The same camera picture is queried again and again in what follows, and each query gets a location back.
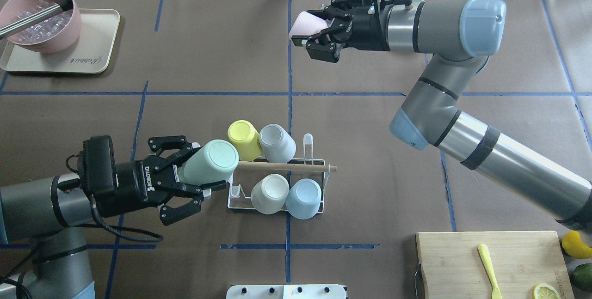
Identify lemon slice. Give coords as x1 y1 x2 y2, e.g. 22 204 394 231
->
531 283 561 299

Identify black left camera cable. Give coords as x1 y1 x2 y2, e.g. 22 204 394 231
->
66 154 164 244

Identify beige serving tray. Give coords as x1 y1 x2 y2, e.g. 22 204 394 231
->
1 9 121 74

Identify whole yellow lemon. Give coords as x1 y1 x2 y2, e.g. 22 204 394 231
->
561 230 592 259

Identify grey cup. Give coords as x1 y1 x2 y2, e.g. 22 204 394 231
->
259 124 296 164

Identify pink bowl with ice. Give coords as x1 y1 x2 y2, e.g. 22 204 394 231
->
0 0 82 53

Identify white wire cup rack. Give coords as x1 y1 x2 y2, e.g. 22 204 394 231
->
227 133 338 214

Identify wooden cutting board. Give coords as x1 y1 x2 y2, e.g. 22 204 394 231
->
416 230 574 299

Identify steel tongs in bowl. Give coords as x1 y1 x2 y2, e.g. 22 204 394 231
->
0 0 74 39

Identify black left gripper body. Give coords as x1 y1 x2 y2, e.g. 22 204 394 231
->
115 156 180 208

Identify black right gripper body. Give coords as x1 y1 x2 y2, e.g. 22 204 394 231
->
343 8 390 51

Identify yellow plastic knife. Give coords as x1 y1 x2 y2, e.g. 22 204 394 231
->
477 244 503 299

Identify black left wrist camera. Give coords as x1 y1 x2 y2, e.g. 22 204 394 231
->
77 135 117 201

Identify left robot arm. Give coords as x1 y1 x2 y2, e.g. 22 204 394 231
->
1 135 228 299

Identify cream white cup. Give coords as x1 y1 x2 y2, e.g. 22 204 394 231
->
250 173 290 214

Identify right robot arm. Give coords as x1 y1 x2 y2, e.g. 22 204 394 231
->
289 0 591 232

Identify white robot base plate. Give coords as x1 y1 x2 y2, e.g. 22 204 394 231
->
226 284 348 299

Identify yellow cup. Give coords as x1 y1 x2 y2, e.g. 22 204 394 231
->
228 120 262 161

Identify mint green cup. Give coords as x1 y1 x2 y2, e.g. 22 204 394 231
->
178 139 239 185

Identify green lime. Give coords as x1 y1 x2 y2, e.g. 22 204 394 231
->
570 263 592 293

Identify pink cup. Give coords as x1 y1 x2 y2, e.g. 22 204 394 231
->
288 11 328 38

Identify light blue cup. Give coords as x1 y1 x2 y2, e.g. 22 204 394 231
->
285 178 321 220

